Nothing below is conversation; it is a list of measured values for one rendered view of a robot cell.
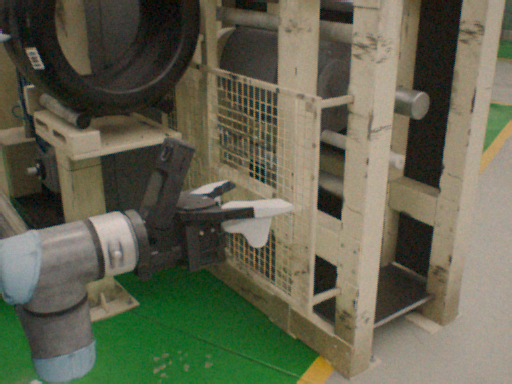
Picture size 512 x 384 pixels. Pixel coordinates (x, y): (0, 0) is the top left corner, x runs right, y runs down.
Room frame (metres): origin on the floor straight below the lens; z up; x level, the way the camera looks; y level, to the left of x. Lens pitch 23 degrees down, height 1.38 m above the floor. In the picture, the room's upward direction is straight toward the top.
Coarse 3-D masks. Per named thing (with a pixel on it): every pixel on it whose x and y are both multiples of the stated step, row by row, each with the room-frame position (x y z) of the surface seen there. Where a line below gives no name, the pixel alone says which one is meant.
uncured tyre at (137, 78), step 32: (0, 0) 1.73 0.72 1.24; (32, 0) 1.61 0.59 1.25; (160, 0) 2.10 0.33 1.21; (192, 0) 1.89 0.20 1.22; (32, 32) 1.61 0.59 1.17; (160, 32) 2.10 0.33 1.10; (192, 32) 1.89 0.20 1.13; (32, 64) 1.62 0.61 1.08; (64, 64) 1.64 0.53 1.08; (128, 64) 2.05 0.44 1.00; (160, 64) 2.02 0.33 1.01; (64, 96) 1.66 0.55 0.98; (96, 96) 1.69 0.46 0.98; (128, 96) 1.74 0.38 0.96; (160, 96) 1.83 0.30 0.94
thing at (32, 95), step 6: (24, 90) 1.94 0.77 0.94; (30, 90) 1.93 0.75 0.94; (36, 90) 1.95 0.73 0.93; (30, 96) 1.93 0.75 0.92; (36, 96) 1.94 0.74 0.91; (30, 102) 1.93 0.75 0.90; (36, 102) 1.94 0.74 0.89; (30, 108) 1.93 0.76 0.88; (36, 108) 1.94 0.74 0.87; (42, 108) 1.95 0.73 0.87; (30, 114) 1.93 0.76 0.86
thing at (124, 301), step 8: (120, 296) 2.13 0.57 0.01; (128, 296) 2.13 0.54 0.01; (112, 304) 2.07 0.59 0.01; (120, 304) 2.07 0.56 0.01; (128, 304) 2.07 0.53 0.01; (136, 304) 2.07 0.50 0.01; (96, 312) 2.01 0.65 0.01; (104, 312) 2.01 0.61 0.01; (112, 312) 2.01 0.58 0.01; (120, 312) 2.02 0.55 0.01; (96, 320) 1.96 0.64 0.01
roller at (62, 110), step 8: (40, 96) 1.95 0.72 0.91; (48, 96) 1.91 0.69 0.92; (48, 104) 1.87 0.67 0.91; (56, 104) 1.83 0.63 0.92; (64, 104) 1.80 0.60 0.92; (56, 112) 1.81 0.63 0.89; (64, 112) 1.76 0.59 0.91; (72, 112) 1.72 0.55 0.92; (80, 112) 1.71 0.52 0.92; (72, 120) 1.70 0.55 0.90; (80, 120) 1.68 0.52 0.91; (88, 120) 1.69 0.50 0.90; (80, 128) 1.68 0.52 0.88
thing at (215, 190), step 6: (228, 180) 0.81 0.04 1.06; (204, 186) 0.78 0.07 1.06; (210, 186) 0.78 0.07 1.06; (216, 186) 0.78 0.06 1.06; (222, 186) 0.79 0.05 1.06; (228, 186) 0.80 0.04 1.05; (234, 186) 0.82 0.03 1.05; (192, 192) 0.75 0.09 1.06; (198, 192) 0.75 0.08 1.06; (204, 192) 0.75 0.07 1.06; (210, 192) 0.75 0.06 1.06; (216, 192) 0.78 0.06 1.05; (222, 192) 0.78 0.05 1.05; (216, 198) 0.79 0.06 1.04
